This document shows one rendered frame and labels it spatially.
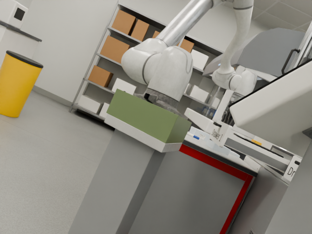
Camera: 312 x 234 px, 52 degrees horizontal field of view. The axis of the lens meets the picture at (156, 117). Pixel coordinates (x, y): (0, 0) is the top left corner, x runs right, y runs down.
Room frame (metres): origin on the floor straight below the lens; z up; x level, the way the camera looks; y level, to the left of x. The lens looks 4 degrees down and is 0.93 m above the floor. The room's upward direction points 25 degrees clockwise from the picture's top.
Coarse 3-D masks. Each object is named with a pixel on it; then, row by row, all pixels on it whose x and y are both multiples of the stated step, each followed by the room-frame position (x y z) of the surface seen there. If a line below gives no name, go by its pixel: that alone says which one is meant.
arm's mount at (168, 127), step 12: (120, 96) 1.32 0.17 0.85; (132, 96) 1.30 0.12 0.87; (108, 108) 1.33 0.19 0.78; (120, 108) 1.31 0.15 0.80; (132, 108) 1.30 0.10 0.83; (144, 108) 1.28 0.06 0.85; (156, 108) 1.27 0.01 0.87; (132, 120) 1.29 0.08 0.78; (144, 120) 1.28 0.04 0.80; (156, 120) 1.26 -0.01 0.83; (168, 120) 1.25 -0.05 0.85; (180, 120) 1.30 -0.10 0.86; (144, 132) 1.27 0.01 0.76; (156, 132) 1.26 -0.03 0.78; (168, 132) 1.24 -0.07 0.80; (180, 132) 1.39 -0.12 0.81
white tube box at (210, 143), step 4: (208, 140) 1.94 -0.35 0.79; (208, 144) 1.92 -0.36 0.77; (212, 144) 1.89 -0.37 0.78; (216, 144) 1.88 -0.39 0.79; (212, 148) 1.87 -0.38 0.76; (216, 148) 1.88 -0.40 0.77; (220, 148) 1.89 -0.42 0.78; (224, 148) 1.90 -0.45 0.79; (224, 152) 1.91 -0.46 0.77; (228, 152) 1.92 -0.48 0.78
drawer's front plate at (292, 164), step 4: (296, 156) 1.45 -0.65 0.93; (292, 160) 1.46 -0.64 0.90; (296, 160) 1.43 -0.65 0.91; (300, 160) 1.40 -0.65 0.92; (292, 164) 1.44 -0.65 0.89; (296, 164) 1.41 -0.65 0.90; (288, 168) 1.46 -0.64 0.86; (296, 168) 1.40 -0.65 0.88; (292, 172) 1.41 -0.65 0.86; (284, 176) 1.46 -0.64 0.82; (288, 176) 1.43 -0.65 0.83; (292, 176) 1.39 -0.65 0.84
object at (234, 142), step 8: (232, 136) 1.51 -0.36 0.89; (224, 144) 1.51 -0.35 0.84; (232, 144) 1.51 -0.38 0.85; (240, 144) 1.51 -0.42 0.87; (248, 144) 1.51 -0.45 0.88; (240, 152) 1.51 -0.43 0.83; (248, 152) 1.51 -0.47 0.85; (256, 152) 1.51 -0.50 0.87; (264, 152) 1.52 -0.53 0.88; (264, 160) 1.52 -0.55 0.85; (272, 160) 1.52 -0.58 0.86; (280, 160) 1.52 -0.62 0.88; (288, 160) 1.57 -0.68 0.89; (280, 168) 1.52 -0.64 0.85
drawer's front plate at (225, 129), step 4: (224, 124) 1.59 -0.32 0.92; (216, 128) 1.71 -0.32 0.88; (220, 128) 1.63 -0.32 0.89; (224, 128) 1.55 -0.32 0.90; (228, 128) 1.49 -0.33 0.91; (212, 132) 1.76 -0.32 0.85; (216, 132) 1.67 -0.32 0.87; (220, 132) 1.59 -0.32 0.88; (224, 132) 1.52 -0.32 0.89; (228, 132) 1.49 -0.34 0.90; (212, 136) 1.71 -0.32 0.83; (216, 136) 1.63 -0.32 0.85; (220, 136) 1.55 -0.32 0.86; (224, 136) 1.49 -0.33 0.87; (212, 140) 1.68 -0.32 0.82; (216, 140) 1.59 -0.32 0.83; (220, 140) 1.52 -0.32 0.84; (224, 140) 1.49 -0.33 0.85; (220, 144) 1.49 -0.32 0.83
